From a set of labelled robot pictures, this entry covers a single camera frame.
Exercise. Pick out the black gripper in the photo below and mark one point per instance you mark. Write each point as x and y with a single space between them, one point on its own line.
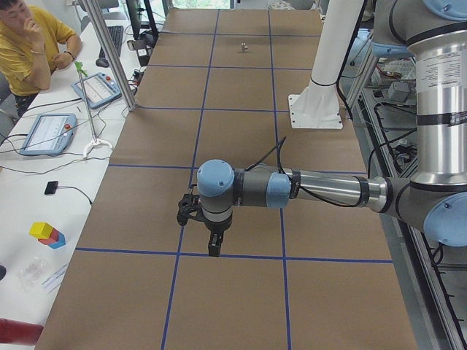
217 227

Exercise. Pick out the silver metal pipe fitting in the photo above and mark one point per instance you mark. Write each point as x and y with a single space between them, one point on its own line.
243 47

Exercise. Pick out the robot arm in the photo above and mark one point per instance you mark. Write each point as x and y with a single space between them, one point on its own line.
433 200

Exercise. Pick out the coloured toy blocks stack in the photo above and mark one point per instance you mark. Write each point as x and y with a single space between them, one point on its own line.
47 235

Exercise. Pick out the small black box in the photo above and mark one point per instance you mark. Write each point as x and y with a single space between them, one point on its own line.
51 188

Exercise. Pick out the clear plastic bag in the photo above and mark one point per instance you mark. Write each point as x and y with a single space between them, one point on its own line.
32 272

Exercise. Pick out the far blue teach pendant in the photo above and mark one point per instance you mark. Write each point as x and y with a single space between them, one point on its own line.
100 89

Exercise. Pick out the blue teach pendant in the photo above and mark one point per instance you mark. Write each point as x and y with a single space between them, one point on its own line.
100 89
49 135

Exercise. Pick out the near blue teach pendant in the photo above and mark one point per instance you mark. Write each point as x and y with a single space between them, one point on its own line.
49 135

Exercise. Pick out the black computer mouse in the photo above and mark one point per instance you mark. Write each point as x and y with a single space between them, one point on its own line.
102 62

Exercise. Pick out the black keyboard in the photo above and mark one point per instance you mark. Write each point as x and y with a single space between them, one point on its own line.
115 36

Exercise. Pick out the person in yellow shirt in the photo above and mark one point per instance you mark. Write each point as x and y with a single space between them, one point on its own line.
34 43

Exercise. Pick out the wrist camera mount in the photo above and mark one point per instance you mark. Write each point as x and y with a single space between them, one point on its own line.
189 207

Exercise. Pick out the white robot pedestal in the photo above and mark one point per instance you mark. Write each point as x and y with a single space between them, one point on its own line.
317 107

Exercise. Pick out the aluminium frame post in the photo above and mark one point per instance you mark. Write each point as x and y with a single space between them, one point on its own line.
95 14

